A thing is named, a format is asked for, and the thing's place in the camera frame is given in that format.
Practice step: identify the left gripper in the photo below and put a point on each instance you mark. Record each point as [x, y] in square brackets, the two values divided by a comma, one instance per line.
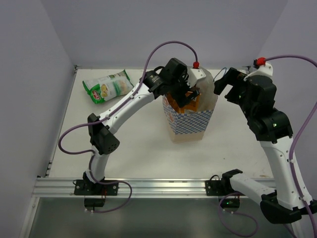
[184, 92]

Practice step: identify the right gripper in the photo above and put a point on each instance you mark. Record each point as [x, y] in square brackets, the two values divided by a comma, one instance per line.
[238, 82]

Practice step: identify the orange chips bag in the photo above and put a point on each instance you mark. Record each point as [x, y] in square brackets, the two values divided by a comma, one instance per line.
[192, 107]

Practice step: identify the blue checkered paper bag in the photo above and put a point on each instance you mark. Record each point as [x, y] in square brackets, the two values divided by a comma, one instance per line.
[191, 127]

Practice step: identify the green cassava chips bag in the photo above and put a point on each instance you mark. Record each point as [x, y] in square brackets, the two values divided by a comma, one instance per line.
[108, 87]

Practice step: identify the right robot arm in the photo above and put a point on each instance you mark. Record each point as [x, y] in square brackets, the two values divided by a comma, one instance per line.
[272, 129]

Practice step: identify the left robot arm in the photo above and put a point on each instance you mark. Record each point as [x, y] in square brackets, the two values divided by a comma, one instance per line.
[175, 79]

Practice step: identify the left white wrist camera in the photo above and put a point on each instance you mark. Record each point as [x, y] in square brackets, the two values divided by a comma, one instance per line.
[194, 75]

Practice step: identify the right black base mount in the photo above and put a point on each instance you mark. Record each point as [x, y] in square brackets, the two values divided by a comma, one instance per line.
[215, 187]

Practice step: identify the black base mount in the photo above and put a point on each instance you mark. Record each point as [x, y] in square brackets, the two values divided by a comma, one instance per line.
[215, 187]
[95, 189]

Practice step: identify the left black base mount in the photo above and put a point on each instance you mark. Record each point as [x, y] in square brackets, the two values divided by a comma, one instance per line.
[95, 189]

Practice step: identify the aluminium front rail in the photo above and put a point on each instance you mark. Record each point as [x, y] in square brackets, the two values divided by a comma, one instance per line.
[141, 188]

